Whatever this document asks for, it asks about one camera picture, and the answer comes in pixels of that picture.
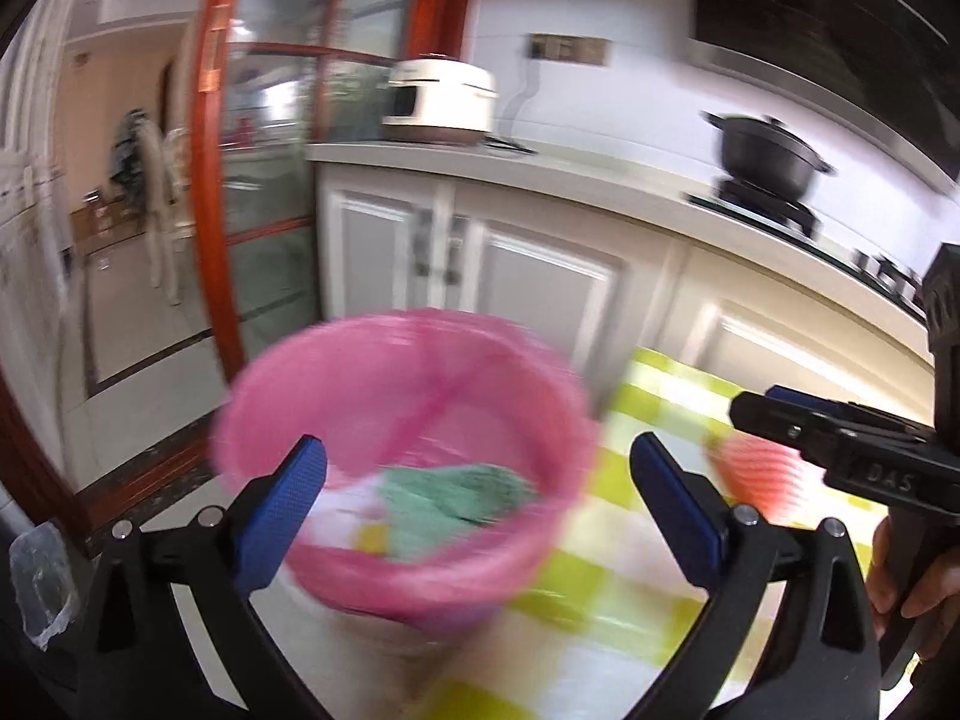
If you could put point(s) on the green checkered tablecloth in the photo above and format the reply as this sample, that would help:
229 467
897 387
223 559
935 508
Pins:
610 606

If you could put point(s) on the white lower kitchen cabinets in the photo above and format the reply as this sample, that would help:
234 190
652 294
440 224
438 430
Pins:
598 264

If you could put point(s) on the wall power socket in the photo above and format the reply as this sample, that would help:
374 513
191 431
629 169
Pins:
579 50

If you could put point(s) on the white rice cooker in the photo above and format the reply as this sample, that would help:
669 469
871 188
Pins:
436 99

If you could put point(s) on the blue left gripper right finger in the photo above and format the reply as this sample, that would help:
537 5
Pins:
690 514

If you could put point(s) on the yellow sponge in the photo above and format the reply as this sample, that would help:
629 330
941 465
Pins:
373 539

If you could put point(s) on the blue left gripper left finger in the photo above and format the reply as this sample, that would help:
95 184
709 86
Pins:
268 513

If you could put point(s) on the pink trash bag bin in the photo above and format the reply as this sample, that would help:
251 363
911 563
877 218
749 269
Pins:
423 388

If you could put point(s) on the black cooking pot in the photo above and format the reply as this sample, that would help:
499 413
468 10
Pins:
764 154

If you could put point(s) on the white dining chair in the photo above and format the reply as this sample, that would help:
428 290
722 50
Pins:
144 166

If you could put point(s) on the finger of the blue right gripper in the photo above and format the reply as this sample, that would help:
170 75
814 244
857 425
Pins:
809 402
811 434

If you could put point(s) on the white wardrobe cabinets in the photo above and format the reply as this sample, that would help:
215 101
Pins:
34 230

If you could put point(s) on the black gas stove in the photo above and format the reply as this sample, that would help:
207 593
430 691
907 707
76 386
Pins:
795 224

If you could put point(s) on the green dish cloth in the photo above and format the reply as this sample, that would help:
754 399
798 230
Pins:
426 509

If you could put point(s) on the black range hood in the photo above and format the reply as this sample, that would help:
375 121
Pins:
886 69

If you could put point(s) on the clear plastic scrap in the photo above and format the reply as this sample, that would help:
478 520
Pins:
43 584

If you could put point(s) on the red wooden glass door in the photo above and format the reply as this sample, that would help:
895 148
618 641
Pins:
253 83

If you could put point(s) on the pink foam net fruit back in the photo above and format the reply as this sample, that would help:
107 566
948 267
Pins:
757 472

